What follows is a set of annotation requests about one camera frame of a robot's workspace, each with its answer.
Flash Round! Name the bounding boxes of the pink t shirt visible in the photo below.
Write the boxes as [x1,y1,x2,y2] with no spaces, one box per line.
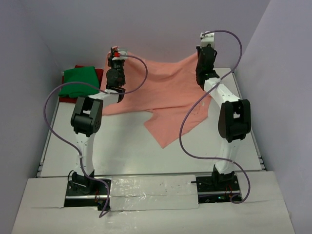
[103,54,211,148]

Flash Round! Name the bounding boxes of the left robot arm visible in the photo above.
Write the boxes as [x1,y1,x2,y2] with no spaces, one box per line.
[69,47,127,195]

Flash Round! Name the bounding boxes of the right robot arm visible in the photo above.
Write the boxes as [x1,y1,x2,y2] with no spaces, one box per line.
[195,45,251,191]

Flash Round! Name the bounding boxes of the red folded t shirt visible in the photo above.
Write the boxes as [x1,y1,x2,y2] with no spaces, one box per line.
[58,64,105,105]

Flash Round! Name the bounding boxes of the green folded t shirt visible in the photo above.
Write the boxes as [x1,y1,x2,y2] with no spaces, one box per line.
[58,66,101,98]

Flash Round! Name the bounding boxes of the silver tape patch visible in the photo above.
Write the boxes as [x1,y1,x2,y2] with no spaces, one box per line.
[110,175,199,211]

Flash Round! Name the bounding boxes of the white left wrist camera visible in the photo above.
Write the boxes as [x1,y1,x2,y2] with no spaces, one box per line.
[113,48,128,60]

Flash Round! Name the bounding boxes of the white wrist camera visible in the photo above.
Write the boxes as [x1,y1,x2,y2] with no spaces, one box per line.
[199,32,215,49]
[113,48,128,60]

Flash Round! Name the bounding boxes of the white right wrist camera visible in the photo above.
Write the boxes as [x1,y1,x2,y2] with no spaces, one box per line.
[199,32,215,49]

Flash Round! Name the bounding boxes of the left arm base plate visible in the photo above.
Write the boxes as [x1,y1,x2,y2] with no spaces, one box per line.
[64,180,108,211]

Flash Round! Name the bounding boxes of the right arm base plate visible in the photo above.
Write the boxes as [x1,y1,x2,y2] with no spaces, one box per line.
[191,175,242,204]

